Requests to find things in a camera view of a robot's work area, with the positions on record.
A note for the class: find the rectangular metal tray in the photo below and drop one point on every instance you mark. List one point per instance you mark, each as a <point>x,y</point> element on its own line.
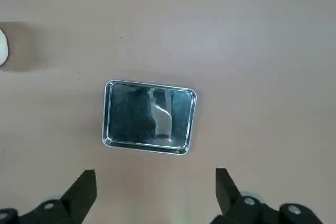
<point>136,119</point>

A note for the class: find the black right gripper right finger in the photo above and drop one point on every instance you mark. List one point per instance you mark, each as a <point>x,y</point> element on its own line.
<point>231,203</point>

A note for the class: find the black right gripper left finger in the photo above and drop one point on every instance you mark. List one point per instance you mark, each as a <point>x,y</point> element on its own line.
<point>76,197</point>

